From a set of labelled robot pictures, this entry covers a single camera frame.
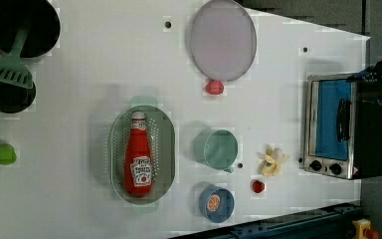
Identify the green oval strainer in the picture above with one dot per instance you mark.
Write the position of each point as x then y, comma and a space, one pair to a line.
161, 139

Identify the green slotted spatula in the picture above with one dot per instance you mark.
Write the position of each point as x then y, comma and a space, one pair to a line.
12, 69

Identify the grey round plate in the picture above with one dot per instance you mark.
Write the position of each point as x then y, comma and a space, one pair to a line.
223, 40

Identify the toaster oven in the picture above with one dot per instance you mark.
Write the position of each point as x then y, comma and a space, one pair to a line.
342, 134

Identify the blue bowl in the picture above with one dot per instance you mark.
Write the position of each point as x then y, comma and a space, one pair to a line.
226, 207

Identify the green pear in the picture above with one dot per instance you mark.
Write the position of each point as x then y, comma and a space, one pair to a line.
7, 154

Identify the large black cup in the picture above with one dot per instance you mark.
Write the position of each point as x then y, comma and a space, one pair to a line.
41, 19

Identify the strawberry near plate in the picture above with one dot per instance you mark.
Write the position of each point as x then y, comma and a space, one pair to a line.
215, 88

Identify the yellow red clamp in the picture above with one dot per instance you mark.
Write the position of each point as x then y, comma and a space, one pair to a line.
363, 230

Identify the green mug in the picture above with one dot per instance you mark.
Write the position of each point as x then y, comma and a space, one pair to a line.
216, 148

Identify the peeled banana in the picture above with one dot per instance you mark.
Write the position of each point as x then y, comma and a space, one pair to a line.
273, 160

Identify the small black cup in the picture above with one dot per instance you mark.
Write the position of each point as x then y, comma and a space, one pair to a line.
15, 99

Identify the orange slice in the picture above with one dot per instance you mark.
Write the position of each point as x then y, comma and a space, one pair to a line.
213, 202

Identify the strawberry near banana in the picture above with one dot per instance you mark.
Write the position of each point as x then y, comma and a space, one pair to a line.
258, 186

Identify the red ketchup bottle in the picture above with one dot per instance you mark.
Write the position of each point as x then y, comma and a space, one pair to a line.
138, 167

